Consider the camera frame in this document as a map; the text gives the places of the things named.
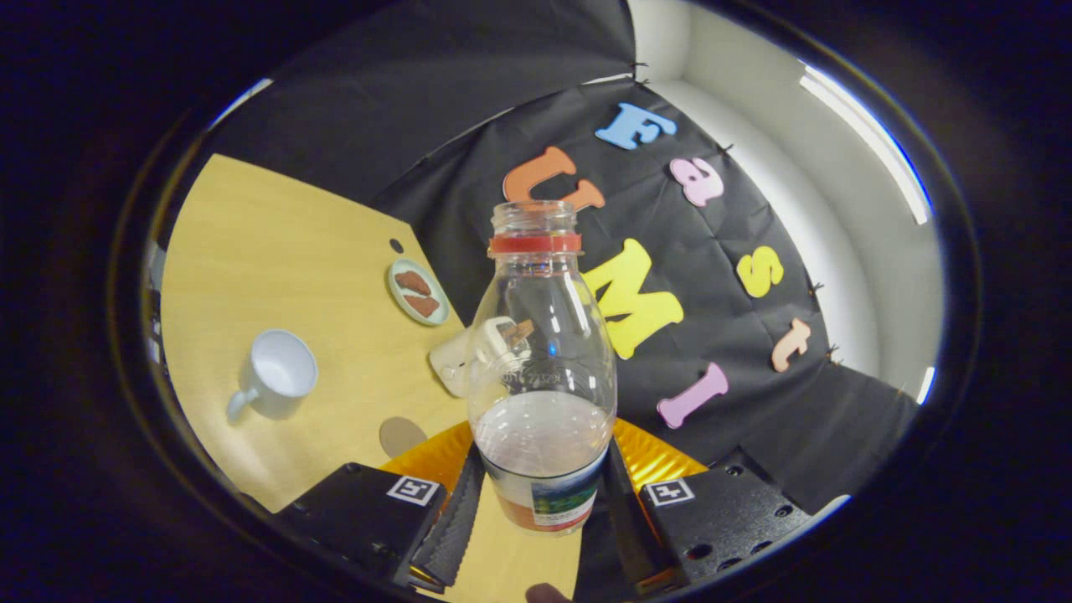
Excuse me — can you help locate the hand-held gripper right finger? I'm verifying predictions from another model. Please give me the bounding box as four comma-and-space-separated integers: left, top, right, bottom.
603, 419, 851, 594

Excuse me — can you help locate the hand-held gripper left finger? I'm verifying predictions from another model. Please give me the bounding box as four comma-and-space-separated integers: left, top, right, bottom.
272, 421, 487, 594

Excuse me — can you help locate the round brown coaster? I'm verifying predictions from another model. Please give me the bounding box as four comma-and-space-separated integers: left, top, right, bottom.
379, 417, 430, 459

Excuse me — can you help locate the white cup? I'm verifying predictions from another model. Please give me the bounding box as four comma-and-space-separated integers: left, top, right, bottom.
226, 329, 319, 422

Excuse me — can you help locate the clear juice bottle red label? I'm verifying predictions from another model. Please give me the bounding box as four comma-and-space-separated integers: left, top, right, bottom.
465, 200, 619, 534

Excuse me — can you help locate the white toaster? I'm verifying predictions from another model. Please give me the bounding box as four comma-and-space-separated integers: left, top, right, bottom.
429, 316, 537, 399

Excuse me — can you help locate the pale green plate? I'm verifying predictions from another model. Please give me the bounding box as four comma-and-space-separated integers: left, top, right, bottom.
387, 258, 451, 327

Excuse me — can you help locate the wooden table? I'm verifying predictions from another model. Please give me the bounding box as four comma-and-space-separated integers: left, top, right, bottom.
159, 153, 587, 603

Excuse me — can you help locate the large ceiling light panel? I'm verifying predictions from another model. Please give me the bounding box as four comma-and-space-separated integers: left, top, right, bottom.
800, 63, 932, 225

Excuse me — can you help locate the black backdrop cloth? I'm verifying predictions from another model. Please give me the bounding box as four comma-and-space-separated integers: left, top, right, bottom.
205, 0, 922, 587

